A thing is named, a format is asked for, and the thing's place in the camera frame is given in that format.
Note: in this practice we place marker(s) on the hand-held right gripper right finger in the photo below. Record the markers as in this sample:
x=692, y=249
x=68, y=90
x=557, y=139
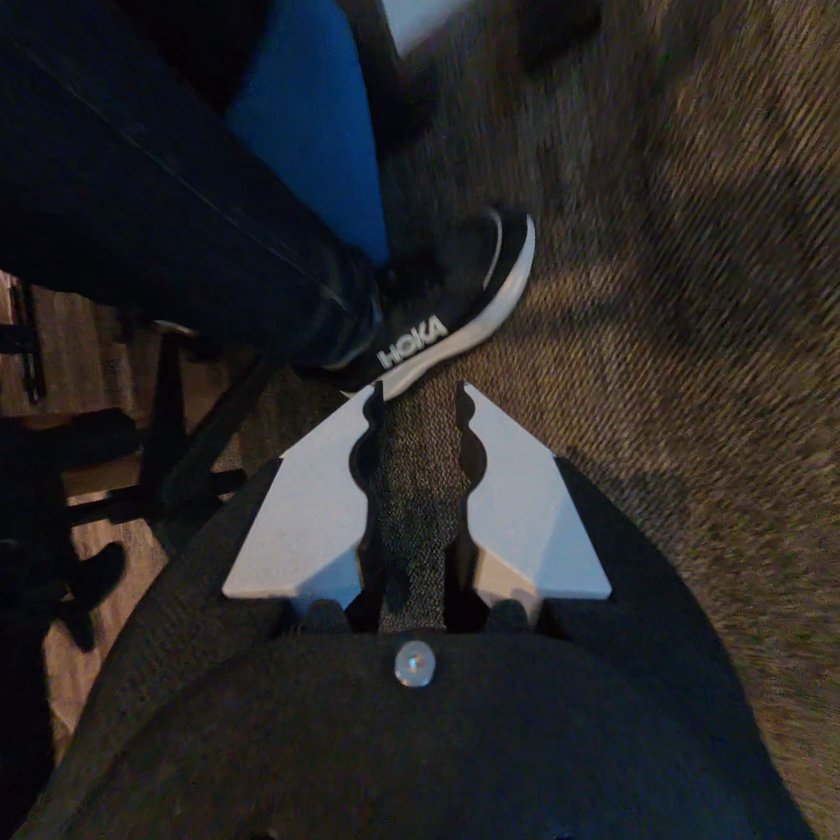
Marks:
x=531, y=525

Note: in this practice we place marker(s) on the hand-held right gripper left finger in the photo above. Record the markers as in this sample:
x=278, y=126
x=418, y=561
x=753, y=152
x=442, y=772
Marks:
x=302, y=525

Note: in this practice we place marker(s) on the black office chair base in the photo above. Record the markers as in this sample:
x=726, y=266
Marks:
x=164, y=407

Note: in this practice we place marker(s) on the black white-soled sneaker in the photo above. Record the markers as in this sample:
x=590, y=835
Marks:
x=459, y=275

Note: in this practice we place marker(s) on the person's leg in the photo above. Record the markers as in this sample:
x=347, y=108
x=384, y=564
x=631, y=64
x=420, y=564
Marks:
x=131, y=197

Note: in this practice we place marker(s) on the blue panel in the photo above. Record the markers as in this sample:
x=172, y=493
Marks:
x=308, y=131

